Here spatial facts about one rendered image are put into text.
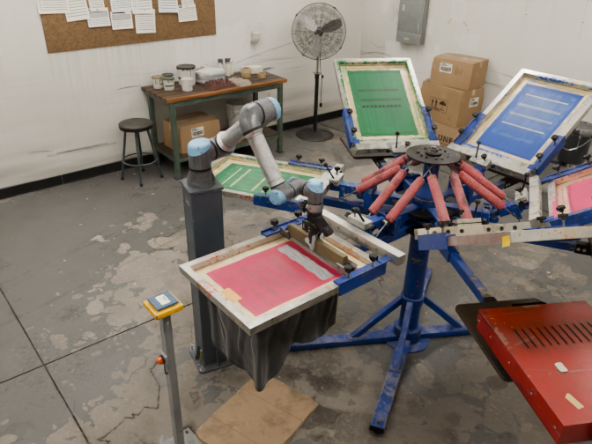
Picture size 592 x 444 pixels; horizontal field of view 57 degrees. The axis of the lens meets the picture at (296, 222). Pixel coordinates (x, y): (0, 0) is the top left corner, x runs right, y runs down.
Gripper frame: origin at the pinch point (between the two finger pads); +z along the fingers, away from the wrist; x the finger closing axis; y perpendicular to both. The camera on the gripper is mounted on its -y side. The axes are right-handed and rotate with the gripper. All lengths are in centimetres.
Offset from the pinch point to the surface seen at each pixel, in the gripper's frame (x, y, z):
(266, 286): 34.8, -5.3, 5.3
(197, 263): 52, 26, 2
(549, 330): -19, -109, -8
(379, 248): -21.7, -21.4, -1.7
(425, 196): -78, -3, -7
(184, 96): -103, 319, 9
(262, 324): 54, -29, 3
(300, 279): 18.7, -10.5, 5.3
